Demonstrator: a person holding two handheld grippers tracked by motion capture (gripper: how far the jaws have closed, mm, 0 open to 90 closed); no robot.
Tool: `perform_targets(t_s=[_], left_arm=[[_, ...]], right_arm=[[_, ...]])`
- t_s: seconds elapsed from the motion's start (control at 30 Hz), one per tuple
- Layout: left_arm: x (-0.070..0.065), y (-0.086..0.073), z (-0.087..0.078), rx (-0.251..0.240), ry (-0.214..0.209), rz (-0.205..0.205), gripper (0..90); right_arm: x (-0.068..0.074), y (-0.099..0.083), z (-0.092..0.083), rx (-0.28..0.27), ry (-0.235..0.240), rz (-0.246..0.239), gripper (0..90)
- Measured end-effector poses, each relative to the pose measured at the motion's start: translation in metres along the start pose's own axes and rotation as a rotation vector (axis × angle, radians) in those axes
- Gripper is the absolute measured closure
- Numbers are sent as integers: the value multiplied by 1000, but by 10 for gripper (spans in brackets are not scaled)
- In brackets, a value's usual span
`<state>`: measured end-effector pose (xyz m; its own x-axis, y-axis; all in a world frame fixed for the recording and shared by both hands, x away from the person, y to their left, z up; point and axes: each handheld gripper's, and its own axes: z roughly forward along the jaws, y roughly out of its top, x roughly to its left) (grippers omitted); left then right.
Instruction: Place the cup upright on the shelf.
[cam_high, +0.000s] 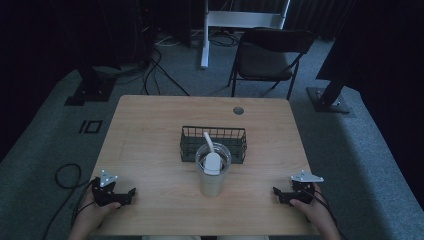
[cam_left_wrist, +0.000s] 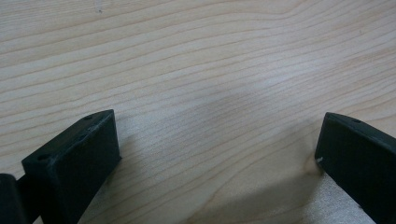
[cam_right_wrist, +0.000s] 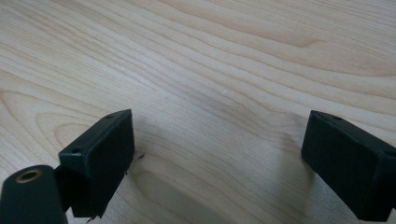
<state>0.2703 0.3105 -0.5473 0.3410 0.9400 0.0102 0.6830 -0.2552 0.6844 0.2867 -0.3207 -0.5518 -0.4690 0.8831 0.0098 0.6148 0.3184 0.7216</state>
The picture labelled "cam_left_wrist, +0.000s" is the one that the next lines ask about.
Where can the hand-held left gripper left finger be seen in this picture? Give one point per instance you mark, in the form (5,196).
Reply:
(74,161)

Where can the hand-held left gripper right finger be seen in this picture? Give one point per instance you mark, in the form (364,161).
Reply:
(358,168)

